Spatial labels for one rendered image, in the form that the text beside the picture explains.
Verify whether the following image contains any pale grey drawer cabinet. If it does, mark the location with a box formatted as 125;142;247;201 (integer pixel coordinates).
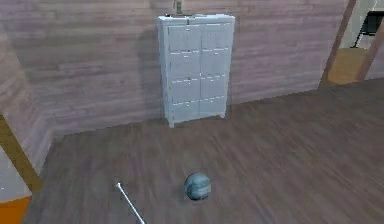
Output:
157;13;236;129

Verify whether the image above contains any grey-green ball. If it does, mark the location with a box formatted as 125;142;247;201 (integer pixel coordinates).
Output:
183;172;212;202

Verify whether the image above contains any thin silver rod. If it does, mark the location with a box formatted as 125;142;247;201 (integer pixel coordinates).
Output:
115;181;147;224

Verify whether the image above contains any black appliance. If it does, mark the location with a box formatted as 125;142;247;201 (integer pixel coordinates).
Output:
360;11;384;37

